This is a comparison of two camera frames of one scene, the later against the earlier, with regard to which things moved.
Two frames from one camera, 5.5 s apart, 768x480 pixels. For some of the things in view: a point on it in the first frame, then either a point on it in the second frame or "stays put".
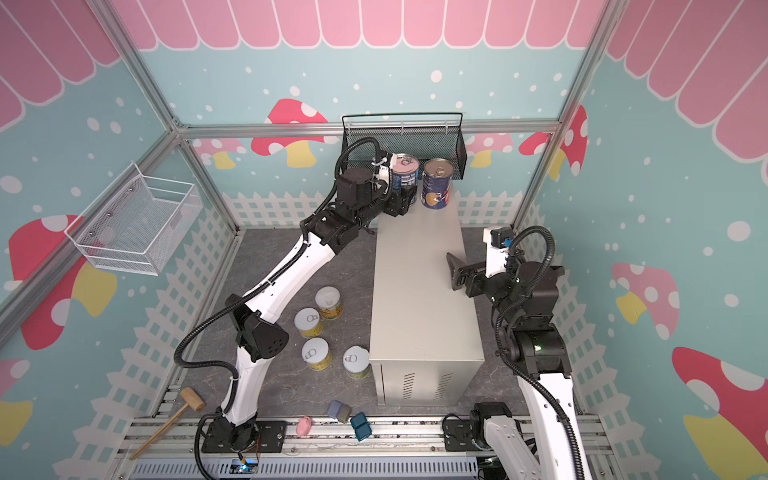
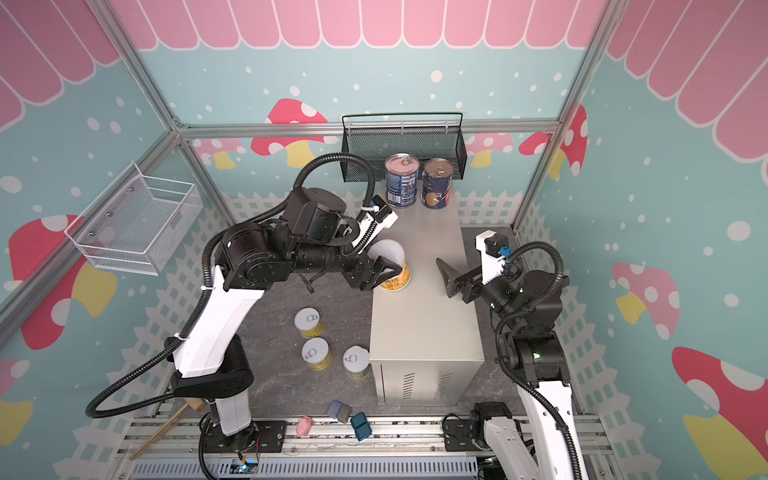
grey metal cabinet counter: [425, 339] stays put
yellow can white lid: [328, 302] -> [393, 252]
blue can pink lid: [405, 172] stays put
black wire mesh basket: [424, 136] stays put
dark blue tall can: [436, 183] stays put
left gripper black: [399, 200] -> [366, 273]
